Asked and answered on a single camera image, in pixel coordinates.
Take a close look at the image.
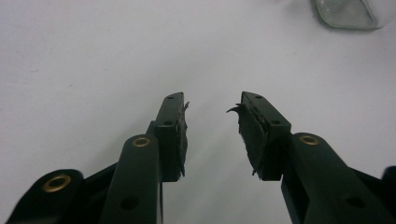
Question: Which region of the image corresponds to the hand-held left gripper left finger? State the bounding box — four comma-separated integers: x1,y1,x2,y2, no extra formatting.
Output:
98,91,191,224

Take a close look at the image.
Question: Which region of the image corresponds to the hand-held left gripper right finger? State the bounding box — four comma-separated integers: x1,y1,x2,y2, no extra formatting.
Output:
226,91,396,224

